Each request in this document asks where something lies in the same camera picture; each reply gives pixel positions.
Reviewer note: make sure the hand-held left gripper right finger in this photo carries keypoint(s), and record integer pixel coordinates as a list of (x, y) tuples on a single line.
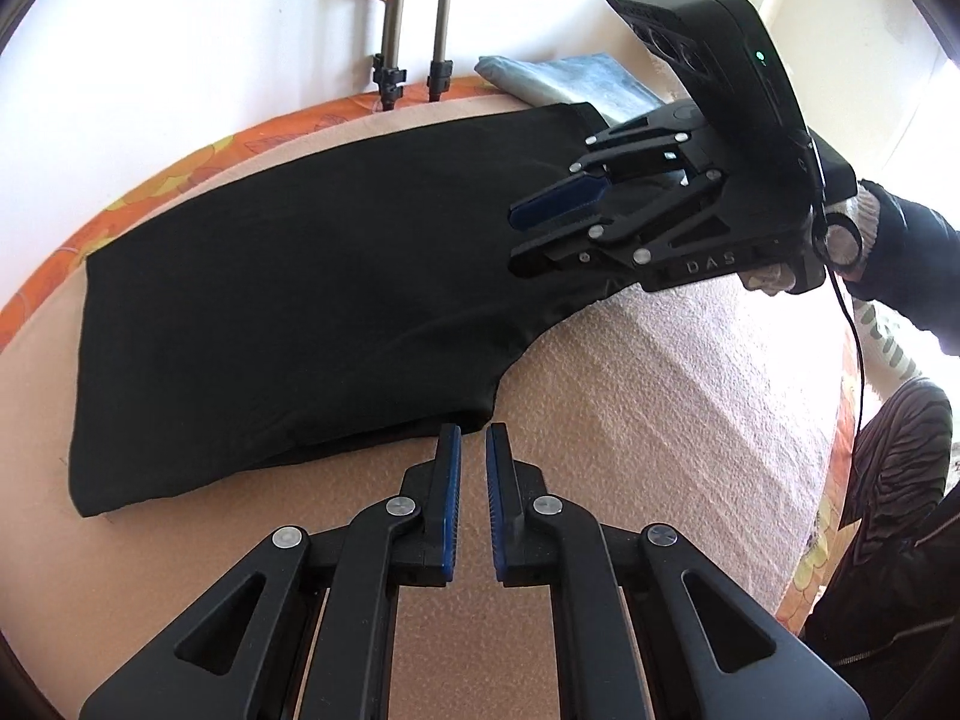
[(495, 517)]

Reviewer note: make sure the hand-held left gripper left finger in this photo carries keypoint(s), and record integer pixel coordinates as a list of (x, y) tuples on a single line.
[(448, 517)]

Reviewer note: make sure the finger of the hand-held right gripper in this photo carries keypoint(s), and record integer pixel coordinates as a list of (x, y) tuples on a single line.
[(555, 202), (622, 236)]

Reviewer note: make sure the black pants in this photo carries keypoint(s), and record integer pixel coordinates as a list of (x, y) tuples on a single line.
[(300, 277)]

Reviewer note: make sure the person's right forearm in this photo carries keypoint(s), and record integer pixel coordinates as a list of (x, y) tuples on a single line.
[(915, 255)]

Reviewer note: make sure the person's right hand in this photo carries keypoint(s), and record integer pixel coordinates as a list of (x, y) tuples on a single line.
[(846, 240)]

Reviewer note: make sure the folded blue jeans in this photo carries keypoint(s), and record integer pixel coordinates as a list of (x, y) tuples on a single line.
[(570, 79)]

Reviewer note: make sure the pink blanket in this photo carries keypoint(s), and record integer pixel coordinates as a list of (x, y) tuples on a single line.
[(675, 405)]

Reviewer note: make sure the metal pole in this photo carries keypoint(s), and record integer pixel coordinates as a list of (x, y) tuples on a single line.
[(442, 15), (391, 22)]

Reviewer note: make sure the green striped cloth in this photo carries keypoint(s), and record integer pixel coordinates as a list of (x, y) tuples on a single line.
[(889, 337)]

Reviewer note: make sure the orange floral bed sheet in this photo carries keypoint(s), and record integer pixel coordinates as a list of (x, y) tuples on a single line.
[(150, 187)]

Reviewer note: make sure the person's black jacket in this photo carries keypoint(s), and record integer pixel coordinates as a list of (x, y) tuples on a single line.
[(892, 630)]

